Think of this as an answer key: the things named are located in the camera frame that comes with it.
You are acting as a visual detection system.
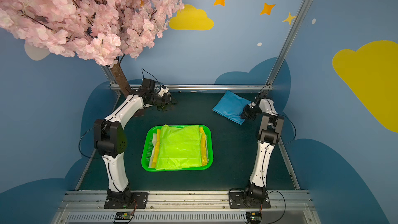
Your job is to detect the lime green raincoat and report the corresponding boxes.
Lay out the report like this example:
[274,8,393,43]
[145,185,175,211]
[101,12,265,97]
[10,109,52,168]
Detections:
[155,125,203,171]

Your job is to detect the right circuit board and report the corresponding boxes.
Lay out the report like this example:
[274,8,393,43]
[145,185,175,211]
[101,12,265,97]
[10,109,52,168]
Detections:
[245,212,262,224]

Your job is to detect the aluminium frame post left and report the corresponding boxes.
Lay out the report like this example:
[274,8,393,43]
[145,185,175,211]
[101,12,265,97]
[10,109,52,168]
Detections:
[100,66,121,96]

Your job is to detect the yellow raincoat front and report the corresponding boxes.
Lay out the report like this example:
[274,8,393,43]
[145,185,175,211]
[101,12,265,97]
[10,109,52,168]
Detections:
[152,129,161,169]

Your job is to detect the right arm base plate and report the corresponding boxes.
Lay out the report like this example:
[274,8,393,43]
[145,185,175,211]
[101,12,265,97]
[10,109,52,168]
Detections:
[228,191,271,208]

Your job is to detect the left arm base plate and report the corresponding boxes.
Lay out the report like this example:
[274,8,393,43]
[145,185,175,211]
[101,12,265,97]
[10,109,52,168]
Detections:
[104,192,149,209]

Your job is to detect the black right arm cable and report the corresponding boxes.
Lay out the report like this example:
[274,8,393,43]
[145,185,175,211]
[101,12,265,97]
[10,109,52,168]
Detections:
[264,189,287,224]

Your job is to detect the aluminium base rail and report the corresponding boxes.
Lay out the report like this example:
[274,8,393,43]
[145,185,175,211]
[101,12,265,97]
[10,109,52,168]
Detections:
[52,190,321,224]

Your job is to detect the left circuit board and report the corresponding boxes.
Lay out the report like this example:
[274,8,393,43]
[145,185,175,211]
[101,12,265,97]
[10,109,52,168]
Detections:
[114,212,134,223]

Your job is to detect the tree base plate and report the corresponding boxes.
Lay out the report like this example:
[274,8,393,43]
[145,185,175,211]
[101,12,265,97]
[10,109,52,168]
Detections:
[133,108,145,117]

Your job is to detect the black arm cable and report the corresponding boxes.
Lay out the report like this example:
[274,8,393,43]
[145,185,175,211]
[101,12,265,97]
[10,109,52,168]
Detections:
[264,189,287,224]
[78,125,103,160]

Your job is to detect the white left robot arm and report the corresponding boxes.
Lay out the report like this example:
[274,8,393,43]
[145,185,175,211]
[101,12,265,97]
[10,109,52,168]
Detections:
[93,78,171,208]

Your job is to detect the aluminium frame post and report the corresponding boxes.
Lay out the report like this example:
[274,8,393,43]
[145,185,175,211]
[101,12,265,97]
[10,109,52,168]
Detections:
[266,0,313,87]
[100,66,121,96]

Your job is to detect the yellow raincoat back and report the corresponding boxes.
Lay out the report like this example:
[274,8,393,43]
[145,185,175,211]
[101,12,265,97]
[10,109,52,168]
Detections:
[199,127,208,167]

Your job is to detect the yellow raincoat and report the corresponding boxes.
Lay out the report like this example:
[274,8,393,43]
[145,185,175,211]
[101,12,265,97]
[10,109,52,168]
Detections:
[152,129,161,169]
[199,127,208,167]

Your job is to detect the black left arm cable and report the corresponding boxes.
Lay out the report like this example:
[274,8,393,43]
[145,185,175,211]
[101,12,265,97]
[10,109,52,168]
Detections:
[78,125,103,160]

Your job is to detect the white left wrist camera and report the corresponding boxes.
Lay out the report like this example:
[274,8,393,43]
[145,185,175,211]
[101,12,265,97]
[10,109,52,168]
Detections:
[158,85,171,97]

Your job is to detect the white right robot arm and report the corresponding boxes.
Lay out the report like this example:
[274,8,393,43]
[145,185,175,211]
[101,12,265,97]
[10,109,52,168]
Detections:
[241,96,285,207]

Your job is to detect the blue raincoat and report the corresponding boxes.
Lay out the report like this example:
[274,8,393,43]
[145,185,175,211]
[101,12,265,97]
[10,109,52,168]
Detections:
[213,91,251,125]

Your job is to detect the circuit board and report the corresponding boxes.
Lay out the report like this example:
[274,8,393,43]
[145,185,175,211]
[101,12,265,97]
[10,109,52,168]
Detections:
[245,212,262,224]
[114,212,134,223]

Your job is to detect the aluminium frame crossbar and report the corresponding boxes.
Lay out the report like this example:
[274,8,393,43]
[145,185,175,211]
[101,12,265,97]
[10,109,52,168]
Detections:
[110,83,274,91]

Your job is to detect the green plastic basket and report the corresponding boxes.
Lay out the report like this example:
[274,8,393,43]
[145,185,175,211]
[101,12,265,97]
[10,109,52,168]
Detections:
[142,125,214,172]

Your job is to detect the pink cherry blossom tree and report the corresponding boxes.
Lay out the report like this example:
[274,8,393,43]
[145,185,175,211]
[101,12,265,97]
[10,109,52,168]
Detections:
[1,0,184,95]

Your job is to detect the aluminium frame post right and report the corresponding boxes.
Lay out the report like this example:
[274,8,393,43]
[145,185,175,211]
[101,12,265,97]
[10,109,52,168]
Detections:
[266,0,313,87]

